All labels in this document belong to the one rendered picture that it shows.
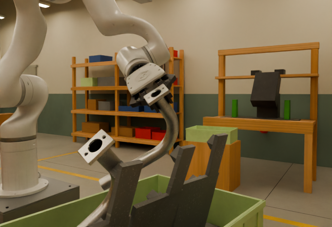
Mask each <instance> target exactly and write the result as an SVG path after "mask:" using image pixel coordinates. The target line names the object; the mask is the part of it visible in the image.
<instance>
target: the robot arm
mask: <svg viewBox="0 0 332 227"><path fill-rule="evenodd" d="M13 1H14V3H15V7H16V13H17V18H16V24H15V29H14V33H13V37H12V41H11V44H10V46H9V49H8V50H7V52H6V53H5V54H4V55H3V57H2V58H1V59H0V108H12V107H17V109H16V111H15V113H14V114H13V115H12V116H11V117H10V118H9V119H7V120H6V121H5V122H3V123H2V124H1V126H0V159H1V179H2V184H0V198H16V197H23V196H28V195H31V194H34V193H37V192H40V191H42V190H44V189H46V188H47V187H48V180H46V179H41V178H40V177H41V174H40V172H39V171H38V157H37V135H36V123H37V120H38V118H39V116H40V114H41V112H42V110H43V109H44V107H45V105H46V103H47V100H48V87H47V84H46V82H45V81H44V80H43V79H42V78H40V77H38V76H35V75H23V74H22V73H23V71H24V70H25V69H26V68H27V67H28V66H29V65H30V64H31V63H33V62H34V61H35V60H36V59H37V57H38V56H39V54H40V52H41V50H42V47H43V44H44V40H45V36H46V32H47V22H46V20H45V18H44V16H43V14H42V12H41V9H40V5H39V1H40V0H13ZM46 1H49V2H52V3H67V2H69V1H71V0H46ZM82 1H83V3H84V5H85V7H86V8H87V10H88V12H89V14H90V15H91V17H92V19H93V21H94V23H95V25H96V26H97V28H98V30H99V31H100V33H101V34H102V35H104V36H115V35H121V34H136V35H139V36H141V37H143V38H144V39H145V40H146V41H147V42H148V44H147V45H145V46H143V47H141V48H136V47H133V46H126V47H124V48H122V49H121V50H120V51H119V52H118V54H117V57H116V61H117V65H118V66H119V68H120V70H121V71H122V73H123V75H124V76H125V78H124V80H125V81H126V84H127V87H128V90H129V92H130V94H131V96H132V97H131V100H130V103H129V104H130V105H131V107H132V108H134V107H138V106H139V105H140V106H148V107H150V109H151V110H154V109H155V111H156V112H157V113H159V109H158V108H157V106H156V105H155V103H154V104H152V105H151V106H149V105H148V103H147V102H146V100H145V99H144V96H145V95H146V94H148V93H149V92H151V91H152V90H154V89H155V88H157V87H158V86H160V85H161V84H164V85H165V86H166V87H167V88H168V89H169V90H170V89H171V87H172V84H173V83H174V82H175V81H176V79H177V78H176V76H175V75H173V74H166V73H165V71H164V70H163V69H162V68H161V67H160V66H161V65H163V64H165V63H166V62H168V61H169V59H170V52H169V49H168V47H167V45H166V44H165V42H164V40H163V39H162V37H161V35H160V34H159V32H158V31H157V30H156V29H155V27H154V26H153V25H151V24H150V23H149V22H147V21H145V20H143V19H141V18H138V17H134V16H130V15H125V14H122V13H121V11H120V9H119V7H118V6H117V4H116V2H115V0H82Z"/></svg>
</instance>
